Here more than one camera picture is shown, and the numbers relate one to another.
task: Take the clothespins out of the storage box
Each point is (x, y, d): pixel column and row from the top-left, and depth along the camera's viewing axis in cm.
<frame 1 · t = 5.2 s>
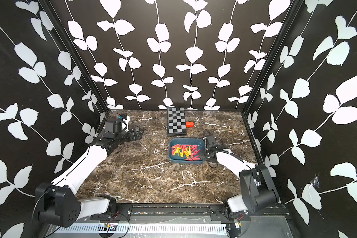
left hand: (137, 129, 84), fingers open
right hand: (201, 152, 92), fingers closed
teal storage box: (179, 160, 94), on the table
black white checkerboard: (176, 122, 113), point 2 cm above the table
small red block: (190, 124, 115), on the table

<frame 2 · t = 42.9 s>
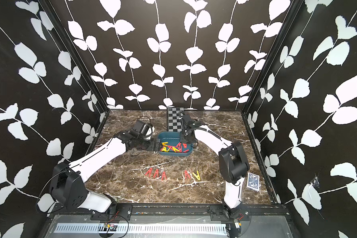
left hand: (156, 143, 83), fingers open
right hand: (181, 138, 92), fingers closed
teal storage box: (170, 145, 103), on the table
red clothespin: (149, 170, 90), on the table
red clothespin 2: (156, 172, 89), on the table
red clothespin 3: (163, 174, 88), on the table
red clothespin 4: (186, 174, 88), on the table
yellow clothespin: (197, 176, 88), on the table
blue playing card box: (255, 182, 85), point 2 cm above the table
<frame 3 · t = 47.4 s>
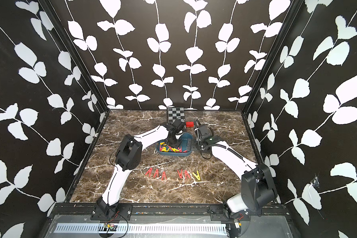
left hand: (176, 143, 99), fingers closed
right hand: (192, 143, 87), fingers open
red clothespin 5: (180, 175, 88), on the table
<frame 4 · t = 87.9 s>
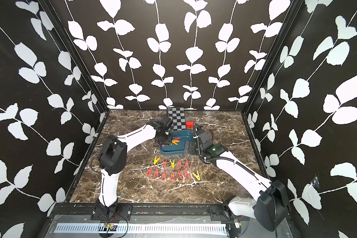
left hand: (169, 139, 96), fingers open
right hand: (189, 143, 82), fingers open
yellow clothespin 2: (155, 160, 94), on the table
yellow clothespin 3: (172, 164, 92), on the table
red clothespin 7: (179, 163, 92), point 2 cm above the table
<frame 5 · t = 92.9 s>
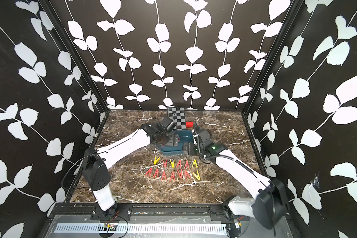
left hand: (172, 140, 84), fingers open
right hand: (187, 145, 81), fingers open
